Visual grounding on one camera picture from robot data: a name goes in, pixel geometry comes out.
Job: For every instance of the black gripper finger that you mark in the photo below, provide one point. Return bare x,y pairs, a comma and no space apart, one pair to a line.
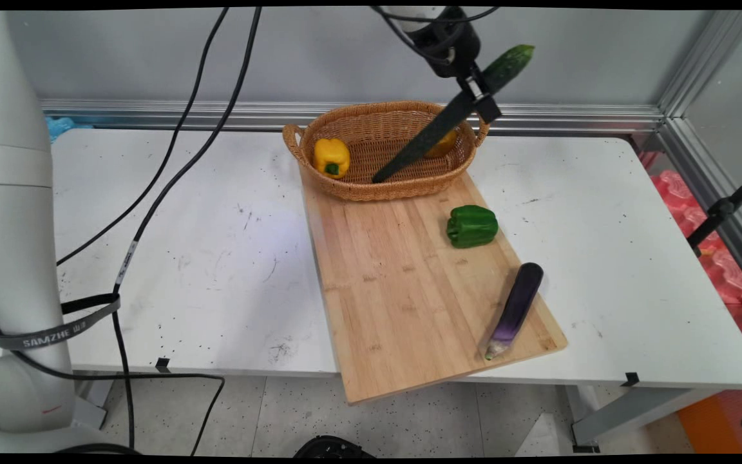
488,108
469,87

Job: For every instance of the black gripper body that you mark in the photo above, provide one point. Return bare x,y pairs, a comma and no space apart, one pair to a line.
451,38

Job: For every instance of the dark green cucumber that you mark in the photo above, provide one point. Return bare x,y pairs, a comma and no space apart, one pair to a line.
435,129

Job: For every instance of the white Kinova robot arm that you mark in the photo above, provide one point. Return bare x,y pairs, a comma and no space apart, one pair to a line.
17,193

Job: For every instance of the orange yellow round vegetable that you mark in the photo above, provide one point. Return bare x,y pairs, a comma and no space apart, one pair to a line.
447,145

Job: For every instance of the green bell pepper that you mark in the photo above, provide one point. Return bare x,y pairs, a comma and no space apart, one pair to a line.
472,226

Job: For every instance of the woven wicker basket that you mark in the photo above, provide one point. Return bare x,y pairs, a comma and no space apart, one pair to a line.
371,174

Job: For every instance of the yellow bell pepper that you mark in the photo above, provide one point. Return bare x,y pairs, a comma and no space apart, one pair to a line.
331,156

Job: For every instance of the bamboo cutting board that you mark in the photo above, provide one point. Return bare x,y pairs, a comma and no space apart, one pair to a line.
409,283

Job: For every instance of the purple eggplant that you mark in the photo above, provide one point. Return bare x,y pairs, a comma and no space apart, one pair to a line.
518,306

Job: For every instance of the black tripod stand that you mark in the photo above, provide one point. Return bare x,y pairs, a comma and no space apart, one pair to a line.
722,209

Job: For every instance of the red foam mat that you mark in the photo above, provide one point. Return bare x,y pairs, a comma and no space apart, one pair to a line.
728,274

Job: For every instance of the black table edge clip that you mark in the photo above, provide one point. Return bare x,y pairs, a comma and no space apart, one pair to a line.
163,365
630,379

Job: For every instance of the grey table leg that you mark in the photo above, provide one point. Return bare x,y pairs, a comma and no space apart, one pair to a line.
635,412

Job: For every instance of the black round floor object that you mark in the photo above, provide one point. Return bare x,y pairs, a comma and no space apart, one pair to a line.
332,446

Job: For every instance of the orange floor mat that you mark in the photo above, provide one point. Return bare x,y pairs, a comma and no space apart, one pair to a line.
712,425

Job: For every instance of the blue foam mat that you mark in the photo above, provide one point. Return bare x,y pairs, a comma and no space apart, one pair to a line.
62,125

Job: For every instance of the horizontal aluminium frame rail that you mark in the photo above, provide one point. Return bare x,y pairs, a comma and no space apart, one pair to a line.
570,118

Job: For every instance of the aluminium frame corner post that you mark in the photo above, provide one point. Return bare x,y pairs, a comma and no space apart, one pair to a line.
706,61

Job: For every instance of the slanted aluminium side rail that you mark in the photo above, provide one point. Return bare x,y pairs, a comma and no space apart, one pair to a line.
719,193

